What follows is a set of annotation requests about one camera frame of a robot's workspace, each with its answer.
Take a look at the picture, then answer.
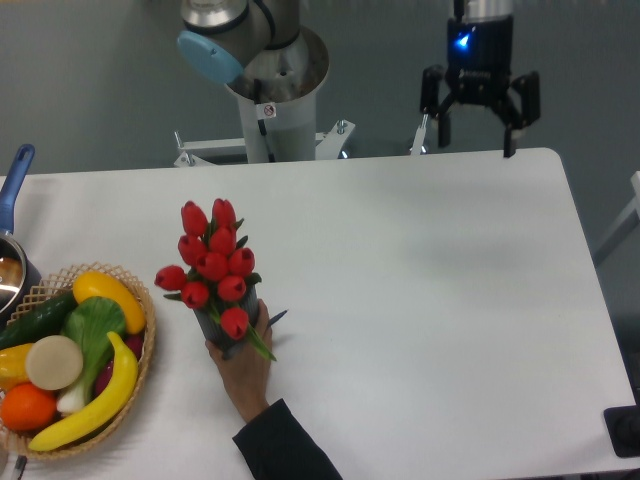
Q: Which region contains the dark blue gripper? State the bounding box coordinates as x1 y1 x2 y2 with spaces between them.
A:
419 1 541 158

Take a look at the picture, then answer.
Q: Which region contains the dark pen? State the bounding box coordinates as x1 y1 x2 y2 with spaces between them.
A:
267 309 288 328

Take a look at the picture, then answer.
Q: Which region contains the red tulip bouquet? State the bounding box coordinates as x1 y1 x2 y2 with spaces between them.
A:
155 198 275 360

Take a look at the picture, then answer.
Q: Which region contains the dark grey ribbed vase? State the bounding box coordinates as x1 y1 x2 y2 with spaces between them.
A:
192 284 261 361

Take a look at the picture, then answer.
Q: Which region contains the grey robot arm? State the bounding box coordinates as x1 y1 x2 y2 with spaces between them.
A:
177 1 541 163

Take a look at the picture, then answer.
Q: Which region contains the dark sleeved forearm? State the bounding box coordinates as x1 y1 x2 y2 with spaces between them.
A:
233 399 342 480

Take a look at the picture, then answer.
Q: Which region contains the person's hand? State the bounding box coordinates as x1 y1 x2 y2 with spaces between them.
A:
204 298 274 424

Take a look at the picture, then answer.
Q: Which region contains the black device at table edge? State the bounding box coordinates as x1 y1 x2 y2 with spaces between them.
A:
603 405 639 458

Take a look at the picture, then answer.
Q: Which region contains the dark red vegetable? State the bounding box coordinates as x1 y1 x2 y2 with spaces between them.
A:
93 334 144 397

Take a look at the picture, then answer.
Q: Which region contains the green bok choy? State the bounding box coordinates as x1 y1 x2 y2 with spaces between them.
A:
57 296 126 416

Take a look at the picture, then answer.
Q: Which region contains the yellow banana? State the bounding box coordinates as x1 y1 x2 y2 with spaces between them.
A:
28 332 138 452

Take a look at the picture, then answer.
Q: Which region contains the green cucumber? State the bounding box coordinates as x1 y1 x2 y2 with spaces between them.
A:
1 291 77 349

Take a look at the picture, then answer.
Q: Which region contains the woven wicker basket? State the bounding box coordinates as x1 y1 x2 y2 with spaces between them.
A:
1 262 156 461

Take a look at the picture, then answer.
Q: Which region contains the beige round slice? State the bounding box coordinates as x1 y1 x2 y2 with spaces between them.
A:
25 335 84 391

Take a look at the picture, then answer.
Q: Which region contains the yellow pepper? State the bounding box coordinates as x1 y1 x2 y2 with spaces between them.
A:
0 343 33 392

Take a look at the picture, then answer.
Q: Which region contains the orange fruit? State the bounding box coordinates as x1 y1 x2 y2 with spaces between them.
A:
1 383 57 432

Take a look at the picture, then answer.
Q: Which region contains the white frame at right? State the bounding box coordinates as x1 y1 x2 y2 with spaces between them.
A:
592 171 639 268

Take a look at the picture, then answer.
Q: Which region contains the blue handled pot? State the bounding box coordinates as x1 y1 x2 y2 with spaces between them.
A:
1 144 41 330

